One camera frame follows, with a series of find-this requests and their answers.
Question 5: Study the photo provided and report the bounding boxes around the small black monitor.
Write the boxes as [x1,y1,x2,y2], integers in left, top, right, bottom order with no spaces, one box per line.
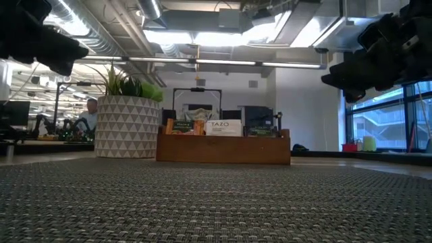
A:
[161,108,178,126]
[221,109,242,121]

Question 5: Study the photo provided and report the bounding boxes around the white orange Tazo tea packet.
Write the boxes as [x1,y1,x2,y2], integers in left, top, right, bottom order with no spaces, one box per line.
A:
[205,119,244,138]

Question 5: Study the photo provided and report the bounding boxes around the light cloth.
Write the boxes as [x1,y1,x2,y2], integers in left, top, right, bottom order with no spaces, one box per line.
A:
[184,107,219,122]

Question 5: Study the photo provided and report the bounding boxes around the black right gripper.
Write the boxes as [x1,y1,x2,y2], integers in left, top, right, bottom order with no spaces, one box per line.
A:
[320,0,432,104]

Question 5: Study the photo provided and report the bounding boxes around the background robot arms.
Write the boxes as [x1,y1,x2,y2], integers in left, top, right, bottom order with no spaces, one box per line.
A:
[32,113,97,142]

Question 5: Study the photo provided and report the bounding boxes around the black camera stand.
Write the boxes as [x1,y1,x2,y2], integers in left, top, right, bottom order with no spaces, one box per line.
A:
[273,111,285,131]

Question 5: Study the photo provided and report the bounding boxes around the long linear ceiling light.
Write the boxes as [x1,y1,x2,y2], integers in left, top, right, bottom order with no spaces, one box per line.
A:
[76,53,327,71]

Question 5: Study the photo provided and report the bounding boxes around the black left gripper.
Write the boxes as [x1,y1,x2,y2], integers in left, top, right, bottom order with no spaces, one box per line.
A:
[0,0,90,77]

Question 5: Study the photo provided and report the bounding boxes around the wooden three-compartment tray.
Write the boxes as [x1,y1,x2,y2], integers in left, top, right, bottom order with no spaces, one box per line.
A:
[155,125,292,166]

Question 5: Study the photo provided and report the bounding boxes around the large black monitor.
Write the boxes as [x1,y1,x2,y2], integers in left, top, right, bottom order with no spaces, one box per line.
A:
[0,100,31,128]

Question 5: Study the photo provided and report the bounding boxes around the black background station frame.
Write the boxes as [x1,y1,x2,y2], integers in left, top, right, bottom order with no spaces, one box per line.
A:
[171,87,223,121]

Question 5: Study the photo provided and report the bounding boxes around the green container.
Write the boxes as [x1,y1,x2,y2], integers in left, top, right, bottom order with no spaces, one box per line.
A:
[362,136,377,153]

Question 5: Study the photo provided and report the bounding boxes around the wide black monitor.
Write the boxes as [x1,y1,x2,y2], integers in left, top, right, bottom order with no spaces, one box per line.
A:
[243,105,275,128]

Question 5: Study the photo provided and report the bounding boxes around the dark purple foil tea packet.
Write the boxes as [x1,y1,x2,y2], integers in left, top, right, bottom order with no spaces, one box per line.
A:
[243,125,279,138]

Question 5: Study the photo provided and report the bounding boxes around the large glass window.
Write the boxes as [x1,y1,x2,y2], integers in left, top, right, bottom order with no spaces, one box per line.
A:
[346,79,432,151]

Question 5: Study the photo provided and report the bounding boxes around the succulent in patterned white pot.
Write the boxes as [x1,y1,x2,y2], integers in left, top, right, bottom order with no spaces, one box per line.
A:
[88,62,165,159]

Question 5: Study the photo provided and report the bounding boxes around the grey woven placemat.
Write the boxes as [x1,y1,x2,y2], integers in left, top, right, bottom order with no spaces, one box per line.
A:
[0,157,432,243]

